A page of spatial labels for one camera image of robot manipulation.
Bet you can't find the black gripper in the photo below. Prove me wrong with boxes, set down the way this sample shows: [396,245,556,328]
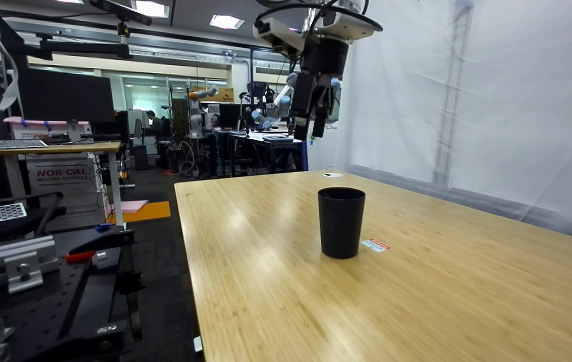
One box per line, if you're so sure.
[293,37,352,140]

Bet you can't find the orange floor mat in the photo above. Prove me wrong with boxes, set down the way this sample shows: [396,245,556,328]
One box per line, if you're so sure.
[106,199,175,227]

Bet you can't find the pink paper sheet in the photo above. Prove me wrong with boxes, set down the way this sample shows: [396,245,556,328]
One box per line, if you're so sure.
[105,197,150,218]

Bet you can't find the rectangular ceiling light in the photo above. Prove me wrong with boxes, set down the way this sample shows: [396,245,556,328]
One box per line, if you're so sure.
[207,12,247,32]
[133,0,173,20]

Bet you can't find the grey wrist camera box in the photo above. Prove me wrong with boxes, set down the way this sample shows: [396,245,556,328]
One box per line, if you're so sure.
[254,15,309,58]

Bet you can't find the large black screen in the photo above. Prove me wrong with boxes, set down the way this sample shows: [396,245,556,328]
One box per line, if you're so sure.
[27,69,117,127]

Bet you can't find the aluminium angle bracket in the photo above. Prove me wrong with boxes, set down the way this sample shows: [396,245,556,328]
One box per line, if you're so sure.
[0,234,59,295]

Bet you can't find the grey box with red print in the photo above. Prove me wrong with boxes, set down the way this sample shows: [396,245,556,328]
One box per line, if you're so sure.
[27,153,105,218]

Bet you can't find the black plastic cup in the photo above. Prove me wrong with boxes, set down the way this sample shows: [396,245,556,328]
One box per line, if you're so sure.
[317,184,368,261]

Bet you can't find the metal truss behind curtain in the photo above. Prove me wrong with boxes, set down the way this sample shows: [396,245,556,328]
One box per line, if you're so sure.
[431,0,477,191]

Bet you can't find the white translucent curtain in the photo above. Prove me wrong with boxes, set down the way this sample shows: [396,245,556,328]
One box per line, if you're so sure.
[309,0,572,247]

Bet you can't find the white box with pink lid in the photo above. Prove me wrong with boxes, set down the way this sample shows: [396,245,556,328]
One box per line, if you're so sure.
[2,114,95,143]

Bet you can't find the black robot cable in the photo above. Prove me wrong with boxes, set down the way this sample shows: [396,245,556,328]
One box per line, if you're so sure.
[254,0,342,32]

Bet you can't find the small white red sticker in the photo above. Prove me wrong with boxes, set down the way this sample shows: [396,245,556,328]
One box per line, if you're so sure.
[358,238,393,256]

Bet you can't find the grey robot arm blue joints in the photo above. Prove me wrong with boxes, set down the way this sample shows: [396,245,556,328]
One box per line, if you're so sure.
[250,81,298,130]

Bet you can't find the grey keyboard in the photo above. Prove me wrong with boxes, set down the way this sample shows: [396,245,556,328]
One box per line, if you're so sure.
[0,136,51,151]

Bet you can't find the black breadboard cart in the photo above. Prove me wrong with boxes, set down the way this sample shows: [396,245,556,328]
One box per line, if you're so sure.
[0,227,145,362]

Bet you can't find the white code label plate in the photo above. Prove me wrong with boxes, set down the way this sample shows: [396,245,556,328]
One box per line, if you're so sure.
[0,200,31,225]

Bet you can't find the red handled tool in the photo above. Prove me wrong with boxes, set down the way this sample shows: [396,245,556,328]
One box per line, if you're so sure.
[65,249,100,265]

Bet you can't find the white desk with wooden top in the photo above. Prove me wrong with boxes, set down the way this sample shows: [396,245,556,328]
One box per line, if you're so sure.
[0,138,126,232]

